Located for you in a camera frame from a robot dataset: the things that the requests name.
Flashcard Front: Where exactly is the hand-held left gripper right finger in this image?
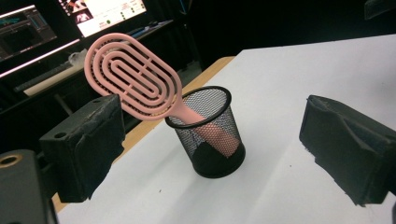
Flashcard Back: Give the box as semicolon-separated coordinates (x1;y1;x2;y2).
298;94;396;207

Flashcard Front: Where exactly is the dark computer monitor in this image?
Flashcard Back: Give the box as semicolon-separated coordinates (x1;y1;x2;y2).
0;4;59;63

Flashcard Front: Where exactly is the black mesh pen cup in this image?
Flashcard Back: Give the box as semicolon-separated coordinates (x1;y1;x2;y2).
164;85;247;179

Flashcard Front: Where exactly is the black keyboard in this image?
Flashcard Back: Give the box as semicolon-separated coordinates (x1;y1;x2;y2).
13;60;75;93

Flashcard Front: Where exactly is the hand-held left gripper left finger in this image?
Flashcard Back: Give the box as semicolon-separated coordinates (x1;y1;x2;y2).
38;93;126;203

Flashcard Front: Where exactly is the dark monitor desk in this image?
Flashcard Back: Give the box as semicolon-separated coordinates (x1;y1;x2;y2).
0;19;176;157

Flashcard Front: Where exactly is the bright computer monitor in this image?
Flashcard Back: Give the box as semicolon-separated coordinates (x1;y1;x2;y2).
57;0;148;39

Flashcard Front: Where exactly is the pink hairbrush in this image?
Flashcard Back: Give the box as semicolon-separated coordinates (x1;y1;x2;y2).
83;32;241;159

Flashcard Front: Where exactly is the white table cover sheet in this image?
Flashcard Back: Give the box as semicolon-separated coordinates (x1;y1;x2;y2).
57;33;396;224

